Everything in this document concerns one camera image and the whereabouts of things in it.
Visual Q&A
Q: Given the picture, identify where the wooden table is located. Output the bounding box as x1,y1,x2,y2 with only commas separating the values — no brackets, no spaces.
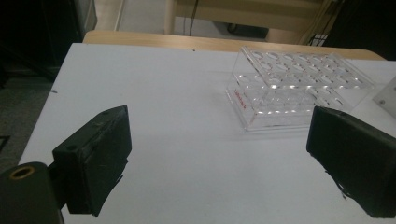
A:
82,30,387,62

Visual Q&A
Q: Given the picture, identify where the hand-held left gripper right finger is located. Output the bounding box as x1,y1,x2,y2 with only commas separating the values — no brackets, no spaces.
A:
305,105,396,219

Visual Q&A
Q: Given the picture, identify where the beige wooden furniture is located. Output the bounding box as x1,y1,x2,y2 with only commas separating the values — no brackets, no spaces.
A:
163,0,340,45

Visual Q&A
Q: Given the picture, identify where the clear acrylic test tube rack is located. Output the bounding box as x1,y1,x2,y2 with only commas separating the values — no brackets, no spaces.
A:
225,46,376,132

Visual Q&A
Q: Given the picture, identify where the black cabinet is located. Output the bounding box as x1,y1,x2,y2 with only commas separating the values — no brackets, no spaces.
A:
0,0,97,82

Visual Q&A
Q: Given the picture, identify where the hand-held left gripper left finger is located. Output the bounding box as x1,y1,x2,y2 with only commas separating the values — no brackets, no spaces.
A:
48,105,133,217

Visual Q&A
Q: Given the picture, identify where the black hanging cable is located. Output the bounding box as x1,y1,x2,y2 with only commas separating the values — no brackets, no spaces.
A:
183,0,200,36

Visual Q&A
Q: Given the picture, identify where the perforated metal test tube rack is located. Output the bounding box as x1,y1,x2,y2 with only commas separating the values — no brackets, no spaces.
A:
372,76,396,119

